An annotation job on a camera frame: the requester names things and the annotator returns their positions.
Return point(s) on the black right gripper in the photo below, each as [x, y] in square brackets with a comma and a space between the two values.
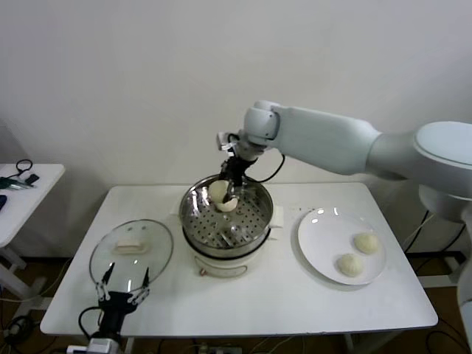
[236, 169]

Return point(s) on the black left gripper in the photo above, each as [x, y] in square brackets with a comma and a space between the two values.
[116, 308]

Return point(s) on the round glass pot lid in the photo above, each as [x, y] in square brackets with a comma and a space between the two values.
[155, 236]

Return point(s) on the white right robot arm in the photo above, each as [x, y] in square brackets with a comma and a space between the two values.
[324, 140]

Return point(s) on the perforated steel steamer basket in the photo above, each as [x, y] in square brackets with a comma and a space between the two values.
[221, 228]

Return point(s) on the white electric cooker base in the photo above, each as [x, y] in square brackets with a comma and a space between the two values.
[221, 267]

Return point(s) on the large white round plate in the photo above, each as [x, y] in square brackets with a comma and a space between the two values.
[321, 239]

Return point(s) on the white side table with tools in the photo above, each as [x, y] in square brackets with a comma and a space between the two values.
[33, 199]

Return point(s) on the small black device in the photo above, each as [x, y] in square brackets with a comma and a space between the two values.
[32, 179]

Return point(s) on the dark blue screen device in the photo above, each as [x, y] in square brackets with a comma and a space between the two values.
[2, 203]

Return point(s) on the green hand tool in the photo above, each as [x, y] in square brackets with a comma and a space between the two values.
[14, 183]

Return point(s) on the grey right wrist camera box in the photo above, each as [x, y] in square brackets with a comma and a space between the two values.
[222, 141]

